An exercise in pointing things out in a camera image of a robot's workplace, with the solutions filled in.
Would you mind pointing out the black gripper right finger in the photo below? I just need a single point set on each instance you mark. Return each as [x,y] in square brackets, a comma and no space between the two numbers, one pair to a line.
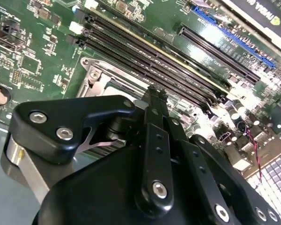
[201,168]

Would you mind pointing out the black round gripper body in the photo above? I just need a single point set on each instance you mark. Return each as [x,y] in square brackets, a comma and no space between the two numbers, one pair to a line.
[96,199]

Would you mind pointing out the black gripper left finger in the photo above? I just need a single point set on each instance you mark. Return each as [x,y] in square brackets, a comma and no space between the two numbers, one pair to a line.
[49,107]

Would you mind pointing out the metal socket cover frame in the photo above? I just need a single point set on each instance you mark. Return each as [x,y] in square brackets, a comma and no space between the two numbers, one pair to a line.
[101,85]

